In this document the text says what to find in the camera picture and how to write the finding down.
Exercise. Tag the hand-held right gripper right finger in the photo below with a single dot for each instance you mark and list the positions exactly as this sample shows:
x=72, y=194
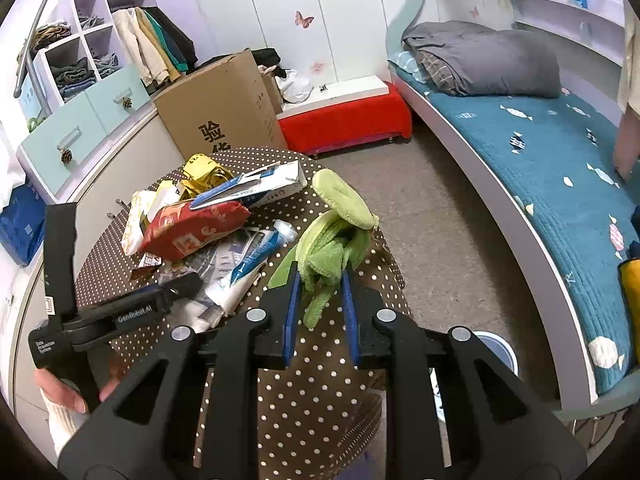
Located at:
x=350, y=320

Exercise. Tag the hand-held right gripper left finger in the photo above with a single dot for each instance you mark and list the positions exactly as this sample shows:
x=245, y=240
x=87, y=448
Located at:
x=292, y=310

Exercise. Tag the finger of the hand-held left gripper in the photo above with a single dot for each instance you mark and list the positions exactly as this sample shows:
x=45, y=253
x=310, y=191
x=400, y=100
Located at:
x=150, y=305

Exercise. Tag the green microfiber cloth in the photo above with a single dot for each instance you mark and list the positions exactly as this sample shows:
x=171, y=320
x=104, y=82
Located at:
x=325, y=250

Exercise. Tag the white plastic wrapper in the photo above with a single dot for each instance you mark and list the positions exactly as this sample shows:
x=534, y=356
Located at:
x=215, y=265

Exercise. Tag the red snack bag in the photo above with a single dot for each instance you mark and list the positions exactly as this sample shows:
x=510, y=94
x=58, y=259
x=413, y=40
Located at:
x=190, y=230

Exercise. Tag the light blue plastic bucket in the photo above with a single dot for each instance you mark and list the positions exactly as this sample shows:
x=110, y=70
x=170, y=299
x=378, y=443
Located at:
x=500, y=347

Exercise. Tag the person's left forearm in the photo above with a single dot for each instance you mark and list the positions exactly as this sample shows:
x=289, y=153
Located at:
x=62, y=425

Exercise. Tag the person's left hand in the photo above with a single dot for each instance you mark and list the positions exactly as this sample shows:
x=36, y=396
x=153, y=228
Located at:
x=60, y=390

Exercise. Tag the blue bag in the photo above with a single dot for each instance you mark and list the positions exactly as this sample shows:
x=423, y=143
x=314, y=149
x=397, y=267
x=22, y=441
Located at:
x=22, y=225

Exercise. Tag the blue white toothpaste tube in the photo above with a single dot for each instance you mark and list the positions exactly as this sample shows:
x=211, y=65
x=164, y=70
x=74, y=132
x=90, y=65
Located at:
x=255, y=255

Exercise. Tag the white yellow snack packet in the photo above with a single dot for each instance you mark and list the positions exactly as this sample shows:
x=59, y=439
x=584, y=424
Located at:
x=135, y=220

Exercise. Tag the brown polka dot tablecloth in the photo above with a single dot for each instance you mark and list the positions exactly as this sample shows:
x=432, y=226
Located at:
x=310, y=400

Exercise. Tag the white shopping bag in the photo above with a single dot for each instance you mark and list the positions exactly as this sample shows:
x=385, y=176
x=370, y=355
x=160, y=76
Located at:
x=10, y=170

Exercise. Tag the lilac staircase cabinet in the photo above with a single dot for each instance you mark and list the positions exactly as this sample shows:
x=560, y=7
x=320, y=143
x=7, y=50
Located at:
x=75, y=135

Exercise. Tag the white blue toothpaste box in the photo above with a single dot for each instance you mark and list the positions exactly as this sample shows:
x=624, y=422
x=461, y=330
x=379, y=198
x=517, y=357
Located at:
x=265, y=185

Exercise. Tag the gold foil wrapper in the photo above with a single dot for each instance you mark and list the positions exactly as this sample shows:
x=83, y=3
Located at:
x=200, y=170

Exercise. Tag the folded jeans stack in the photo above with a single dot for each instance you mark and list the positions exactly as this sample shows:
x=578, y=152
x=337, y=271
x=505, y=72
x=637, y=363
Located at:
x=75, y=77

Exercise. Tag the red bench with white top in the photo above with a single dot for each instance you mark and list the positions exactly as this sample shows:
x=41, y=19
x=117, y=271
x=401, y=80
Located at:
x=345, y=120

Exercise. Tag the large cardboard box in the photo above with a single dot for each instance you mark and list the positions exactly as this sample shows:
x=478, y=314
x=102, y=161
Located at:
x=220, y=105

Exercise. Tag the small cardboard box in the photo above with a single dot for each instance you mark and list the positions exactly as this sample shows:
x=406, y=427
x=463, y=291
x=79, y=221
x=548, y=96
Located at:
x=272, y=92

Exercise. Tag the white cloth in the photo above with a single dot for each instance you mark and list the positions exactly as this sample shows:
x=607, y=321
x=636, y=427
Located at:
x=295, y=87

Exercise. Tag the olive clothes pile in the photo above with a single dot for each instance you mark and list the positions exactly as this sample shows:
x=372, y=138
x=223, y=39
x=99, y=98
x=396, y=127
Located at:
x=50, y=35

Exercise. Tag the grey metal handrail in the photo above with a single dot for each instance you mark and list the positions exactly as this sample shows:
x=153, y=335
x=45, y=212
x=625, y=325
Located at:
x=35, y=35

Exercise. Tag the cream hanging jacket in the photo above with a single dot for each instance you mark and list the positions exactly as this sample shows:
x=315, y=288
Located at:
x=135, y=45

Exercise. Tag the green hanging garment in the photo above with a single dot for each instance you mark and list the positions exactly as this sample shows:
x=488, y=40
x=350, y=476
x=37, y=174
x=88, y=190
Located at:
x=162, y=40

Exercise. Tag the black hanging jacket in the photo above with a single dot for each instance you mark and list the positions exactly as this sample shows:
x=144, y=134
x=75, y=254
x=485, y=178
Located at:
x=182, y=40

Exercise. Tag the black cloth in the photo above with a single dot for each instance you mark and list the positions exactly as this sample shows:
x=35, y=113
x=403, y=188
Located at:
x=265, y=56

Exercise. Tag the light blue checked pillow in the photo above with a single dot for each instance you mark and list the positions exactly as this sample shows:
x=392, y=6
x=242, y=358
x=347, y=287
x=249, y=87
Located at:
x=402, y=65

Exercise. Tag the teal quilted bedsheet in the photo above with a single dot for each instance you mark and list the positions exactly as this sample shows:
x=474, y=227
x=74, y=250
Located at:
x=550, y=150

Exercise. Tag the dark plaid pillow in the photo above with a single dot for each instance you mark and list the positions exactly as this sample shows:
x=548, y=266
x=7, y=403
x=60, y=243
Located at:
x=435, y=70

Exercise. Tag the yellow jacket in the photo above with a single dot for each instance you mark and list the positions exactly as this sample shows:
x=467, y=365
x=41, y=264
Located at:
x=631, y=290

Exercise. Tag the navy cloth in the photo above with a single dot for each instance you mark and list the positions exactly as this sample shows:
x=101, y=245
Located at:
x=635, y=247

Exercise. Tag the gray duvet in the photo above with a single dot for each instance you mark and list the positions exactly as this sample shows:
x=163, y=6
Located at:
x=500, y=60

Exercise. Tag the pink garment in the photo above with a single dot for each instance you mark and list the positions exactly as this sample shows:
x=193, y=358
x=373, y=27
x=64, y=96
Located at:
x=627, y=150

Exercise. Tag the cream sweater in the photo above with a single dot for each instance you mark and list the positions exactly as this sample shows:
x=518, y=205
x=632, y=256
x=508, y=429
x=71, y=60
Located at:
x=631, y=60

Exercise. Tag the light teal bunk bed frame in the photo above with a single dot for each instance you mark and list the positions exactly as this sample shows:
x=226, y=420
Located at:
x=500, y=170

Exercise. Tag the white wall shelf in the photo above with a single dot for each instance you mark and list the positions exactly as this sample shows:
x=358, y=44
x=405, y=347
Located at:
x=550, y=25

